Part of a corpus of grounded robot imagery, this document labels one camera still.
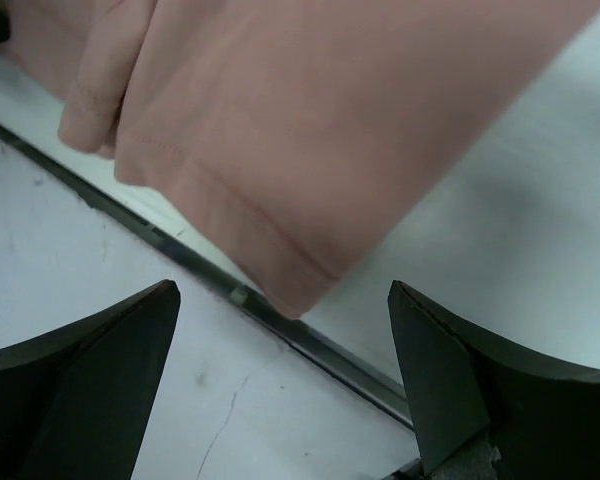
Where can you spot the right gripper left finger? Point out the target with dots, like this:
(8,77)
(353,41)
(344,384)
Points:
(75,402)

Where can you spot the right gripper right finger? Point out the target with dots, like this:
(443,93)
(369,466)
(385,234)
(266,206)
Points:
(485,407)

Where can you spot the pink t shirt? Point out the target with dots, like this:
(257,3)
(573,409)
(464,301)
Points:
(293,135)

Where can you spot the aluminium table edge rail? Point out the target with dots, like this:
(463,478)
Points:
(342,365)

